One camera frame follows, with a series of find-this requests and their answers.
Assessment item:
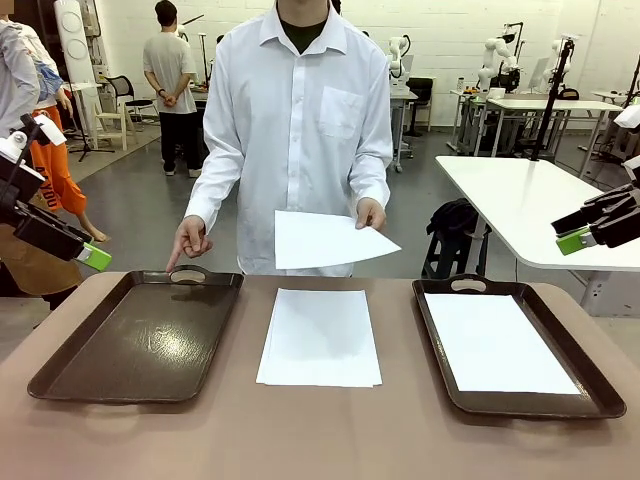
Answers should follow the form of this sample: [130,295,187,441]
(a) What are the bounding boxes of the person in white dress shirt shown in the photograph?
[189,0,394,278]

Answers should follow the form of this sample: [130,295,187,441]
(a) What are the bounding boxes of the person's left forearm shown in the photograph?
[349,144,394,206]

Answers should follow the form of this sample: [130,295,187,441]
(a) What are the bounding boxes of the person in orange trousers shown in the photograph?
[22,22,112,245]

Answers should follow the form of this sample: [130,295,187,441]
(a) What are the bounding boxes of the black padded chair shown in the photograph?
[408,77,437,134]

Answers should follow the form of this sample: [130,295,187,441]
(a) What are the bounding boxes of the long white workbench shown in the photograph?
[487,97,629,157]

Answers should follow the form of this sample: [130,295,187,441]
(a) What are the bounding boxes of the black backpack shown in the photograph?
[426,198,481,251]

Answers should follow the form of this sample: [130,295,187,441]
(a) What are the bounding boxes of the black office chair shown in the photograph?
[104,74,151,121]

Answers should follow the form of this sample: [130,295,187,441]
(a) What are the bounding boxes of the person in grey-blue shirt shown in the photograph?
[0,7,85,311]

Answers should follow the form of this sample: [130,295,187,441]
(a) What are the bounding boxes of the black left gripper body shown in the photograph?
[0,157,47,222]

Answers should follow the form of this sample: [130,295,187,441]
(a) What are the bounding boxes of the large white table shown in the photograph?
[433,154,640,317]

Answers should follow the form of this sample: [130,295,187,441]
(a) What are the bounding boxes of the beige wooden folding chair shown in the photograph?
[92,82,146,151]

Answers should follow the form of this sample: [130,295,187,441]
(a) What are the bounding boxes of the man in grey T-shirt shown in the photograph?
[143,0,214,178]

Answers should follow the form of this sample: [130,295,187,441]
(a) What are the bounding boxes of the black stand pole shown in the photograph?
[529,37,576,162]

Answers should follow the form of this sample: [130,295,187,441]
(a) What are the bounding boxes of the person's right hand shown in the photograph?
[166,216,214,274]

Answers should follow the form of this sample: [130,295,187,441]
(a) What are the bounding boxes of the dark brown plastic tray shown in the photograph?
[411,273,628,421]
[27,264,245,405]

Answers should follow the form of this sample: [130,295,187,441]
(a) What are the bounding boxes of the white standing air conditioner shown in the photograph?
[53,0,99,86]

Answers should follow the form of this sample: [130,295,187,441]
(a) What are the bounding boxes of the white A4 paper sheet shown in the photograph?
[273,209,403,270]
[255,287,384,389]
[423,293,583,396]

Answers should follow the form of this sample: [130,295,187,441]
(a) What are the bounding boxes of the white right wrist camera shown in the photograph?
[612,106,640,130]

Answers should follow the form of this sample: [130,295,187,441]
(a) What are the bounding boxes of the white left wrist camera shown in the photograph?
[19,113,67,147]

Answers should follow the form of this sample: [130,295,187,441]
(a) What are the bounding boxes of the dark grey stool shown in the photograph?
[422,232,474,281]

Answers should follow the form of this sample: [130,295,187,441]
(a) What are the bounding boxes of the person's left hand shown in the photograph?
[354,197,389,231]

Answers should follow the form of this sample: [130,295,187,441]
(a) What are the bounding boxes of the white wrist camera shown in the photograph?
[19,113,67,147]
[612,106,640,130]

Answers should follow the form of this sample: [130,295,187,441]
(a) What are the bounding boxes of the person's right forearm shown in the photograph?
[189,144,241,224]

